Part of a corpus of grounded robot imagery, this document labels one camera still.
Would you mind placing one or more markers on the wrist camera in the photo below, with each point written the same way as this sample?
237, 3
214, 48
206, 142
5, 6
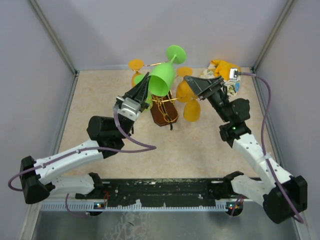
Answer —
127, 108
234, 73

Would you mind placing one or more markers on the yellow plastic goblet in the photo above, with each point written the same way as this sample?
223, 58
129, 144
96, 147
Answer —
135, 65

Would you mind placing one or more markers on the gold wire wine glass rack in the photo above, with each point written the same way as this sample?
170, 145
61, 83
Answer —
163, 109

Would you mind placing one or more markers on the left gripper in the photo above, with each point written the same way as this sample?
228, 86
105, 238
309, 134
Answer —
139, 92

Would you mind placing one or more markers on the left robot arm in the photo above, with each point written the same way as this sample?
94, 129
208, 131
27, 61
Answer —
43, 177

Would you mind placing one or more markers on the yellow floral cloth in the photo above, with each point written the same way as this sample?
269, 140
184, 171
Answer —
222, 68

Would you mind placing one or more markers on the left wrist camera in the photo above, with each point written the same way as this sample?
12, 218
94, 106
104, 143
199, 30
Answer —
127, 108

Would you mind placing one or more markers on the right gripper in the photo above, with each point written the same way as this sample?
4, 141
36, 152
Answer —
199, 85

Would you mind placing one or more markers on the green goblet front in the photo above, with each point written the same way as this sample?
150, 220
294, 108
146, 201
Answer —
162, 76

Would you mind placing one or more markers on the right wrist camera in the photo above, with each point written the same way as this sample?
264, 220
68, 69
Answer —
234, 73

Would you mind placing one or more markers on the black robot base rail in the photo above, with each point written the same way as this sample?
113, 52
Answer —
159, 192

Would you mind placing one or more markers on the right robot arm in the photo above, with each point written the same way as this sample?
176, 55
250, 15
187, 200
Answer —
281, 194

